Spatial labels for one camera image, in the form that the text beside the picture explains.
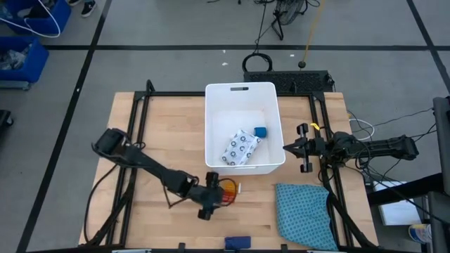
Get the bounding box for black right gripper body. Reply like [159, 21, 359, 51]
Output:
[296, 122, 328, 174]

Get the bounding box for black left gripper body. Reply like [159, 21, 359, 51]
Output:
[189, 171, 226, 222]

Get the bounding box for orange pill bottle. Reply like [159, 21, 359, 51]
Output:
[221, 180, 243, 205]

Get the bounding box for clear package with circle print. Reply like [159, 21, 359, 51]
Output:
[221, 129, 263, 167]

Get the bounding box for white perforated plastic basket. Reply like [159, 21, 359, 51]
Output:
[205, 82, 286, 176]

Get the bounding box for blue storage bin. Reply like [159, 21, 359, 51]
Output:
[0, 36, 51, 91]
[4, 0, 72, 37]

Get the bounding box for blue-purple knitted cloth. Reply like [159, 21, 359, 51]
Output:
[224, 235, 252, 251]

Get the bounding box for black perforated box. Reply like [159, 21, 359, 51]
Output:
[243, 70, 334, 94]

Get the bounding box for teal patterned cloth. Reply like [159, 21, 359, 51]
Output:
[275, 182, 340, 252]

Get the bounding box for black metal beam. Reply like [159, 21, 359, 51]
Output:
[366, 173, 446, 207]

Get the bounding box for white box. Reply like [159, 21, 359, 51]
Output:
[373, 180, 423, 227]

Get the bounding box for black floor fan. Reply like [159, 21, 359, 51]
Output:
[269, 0, 311, 41]

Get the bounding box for white labelled canister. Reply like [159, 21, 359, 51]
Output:
[408, 223, 433, 245]

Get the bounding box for clear plastic bags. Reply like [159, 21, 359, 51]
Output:
[0, 48, 32, 70]

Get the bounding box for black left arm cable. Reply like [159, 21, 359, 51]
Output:
[162, 182, 193, 209]

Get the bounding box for black coiled cable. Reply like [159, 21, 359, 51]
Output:
[241, 0, 274, 73]

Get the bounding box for black table frame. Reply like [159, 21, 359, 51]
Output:
[83, 79, 379, 252]

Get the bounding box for yellow hanging cord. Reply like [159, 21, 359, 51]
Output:
[297, 0, 326, 69]

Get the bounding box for black base cable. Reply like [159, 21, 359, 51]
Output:
[83, 163, 122, 244]

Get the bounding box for grey metal post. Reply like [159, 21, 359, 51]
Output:
[432, 96, 450, 196]

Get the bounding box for white cable loop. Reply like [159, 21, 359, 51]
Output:
[0, 0, 62, 39]

